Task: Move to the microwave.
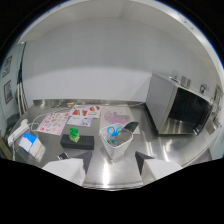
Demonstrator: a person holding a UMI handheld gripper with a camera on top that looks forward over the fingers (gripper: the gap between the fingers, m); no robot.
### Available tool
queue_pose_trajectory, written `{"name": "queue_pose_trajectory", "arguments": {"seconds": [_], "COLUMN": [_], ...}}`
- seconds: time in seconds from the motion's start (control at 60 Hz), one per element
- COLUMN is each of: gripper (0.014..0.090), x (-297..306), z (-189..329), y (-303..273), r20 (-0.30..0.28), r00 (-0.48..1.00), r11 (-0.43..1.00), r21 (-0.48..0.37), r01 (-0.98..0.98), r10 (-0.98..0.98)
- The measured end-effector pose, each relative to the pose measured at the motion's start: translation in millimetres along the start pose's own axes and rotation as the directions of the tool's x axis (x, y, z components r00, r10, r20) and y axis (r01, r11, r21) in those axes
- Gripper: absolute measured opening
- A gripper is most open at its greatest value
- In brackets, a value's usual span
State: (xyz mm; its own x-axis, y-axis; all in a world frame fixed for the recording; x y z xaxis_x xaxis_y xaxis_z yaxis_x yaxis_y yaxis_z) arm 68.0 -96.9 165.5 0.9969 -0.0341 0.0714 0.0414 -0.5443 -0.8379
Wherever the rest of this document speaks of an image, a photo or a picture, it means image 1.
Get silver microwave oven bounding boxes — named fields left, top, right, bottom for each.
left=145, top=72, right=215, bottom=136

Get small dark phone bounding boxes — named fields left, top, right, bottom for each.
left=57, top=152, right=70, bottom=161

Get black rectangular box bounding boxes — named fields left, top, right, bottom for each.
left=59, top=133, right=95, bottom=151

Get blue and white packet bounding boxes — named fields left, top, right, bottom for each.
left=18, top=132, right=43, bottom=158

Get white mesh pen holder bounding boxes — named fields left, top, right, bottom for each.
left=98, top=123, right=134, bottom=160

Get pink sticker sheet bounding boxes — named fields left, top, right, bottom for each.
left=35, top=111, right=71, bottom=136

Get white printed card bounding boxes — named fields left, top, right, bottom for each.
left=66, top=115, right=94, bottom=128

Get red and yellow printed sheet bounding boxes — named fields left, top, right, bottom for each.
left=69, top=104, right=102, bottom=119

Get white power strip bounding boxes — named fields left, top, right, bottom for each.
left=7, top=118, right=31, bottom=146

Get pink patterned paper sheet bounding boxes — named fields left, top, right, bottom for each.
left=98, top=106, right=141, bottom=136

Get white cable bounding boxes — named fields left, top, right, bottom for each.
left=28, top=107, right=70, bottom=132

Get blue handled scissors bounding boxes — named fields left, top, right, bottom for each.
left=106, top=125, right=124, bottom=138

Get small framed wall picture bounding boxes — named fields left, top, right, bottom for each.
left=1, top=55, right=13, bottom=79

